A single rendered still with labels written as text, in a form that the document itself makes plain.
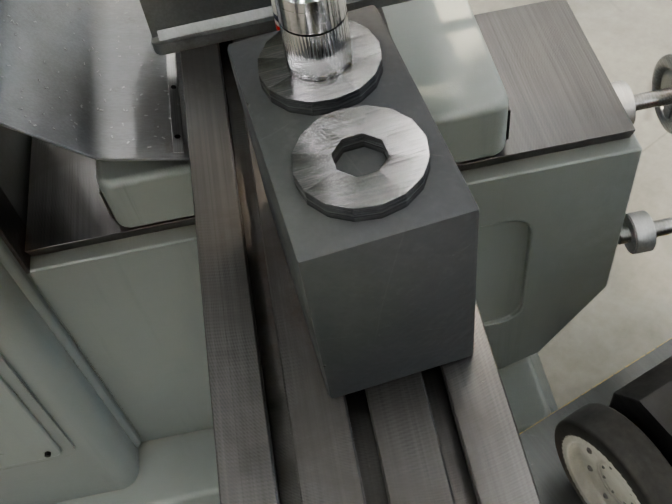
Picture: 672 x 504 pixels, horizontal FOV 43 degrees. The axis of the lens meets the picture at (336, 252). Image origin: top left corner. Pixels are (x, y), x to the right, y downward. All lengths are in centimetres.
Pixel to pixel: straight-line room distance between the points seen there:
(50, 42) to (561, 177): 64
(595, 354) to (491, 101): 87
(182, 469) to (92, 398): 24
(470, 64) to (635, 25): 141
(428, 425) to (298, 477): 11
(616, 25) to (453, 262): 192
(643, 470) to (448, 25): 58
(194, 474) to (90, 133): 70
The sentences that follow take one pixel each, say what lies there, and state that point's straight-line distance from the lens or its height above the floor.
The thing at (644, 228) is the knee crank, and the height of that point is 54.
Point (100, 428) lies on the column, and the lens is 140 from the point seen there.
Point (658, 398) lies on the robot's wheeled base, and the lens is 107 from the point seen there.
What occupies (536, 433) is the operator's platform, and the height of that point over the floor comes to 40.
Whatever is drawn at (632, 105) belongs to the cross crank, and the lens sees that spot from 129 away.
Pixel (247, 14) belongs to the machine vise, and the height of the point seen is 95.
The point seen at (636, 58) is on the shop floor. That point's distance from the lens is 237.
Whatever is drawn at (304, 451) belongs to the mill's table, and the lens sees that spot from 67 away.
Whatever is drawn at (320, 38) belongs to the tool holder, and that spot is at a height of 117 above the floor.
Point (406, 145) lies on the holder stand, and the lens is 56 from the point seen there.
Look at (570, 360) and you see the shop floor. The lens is 178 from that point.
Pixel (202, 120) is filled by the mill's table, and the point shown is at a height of 93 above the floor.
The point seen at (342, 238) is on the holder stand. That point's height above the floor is 112.
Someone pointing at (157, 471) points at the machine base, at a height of 20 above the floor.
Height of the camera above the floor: 154
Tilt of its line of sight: 53 degrees down
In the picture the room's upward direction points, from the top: 10 degrees counter-clockwise
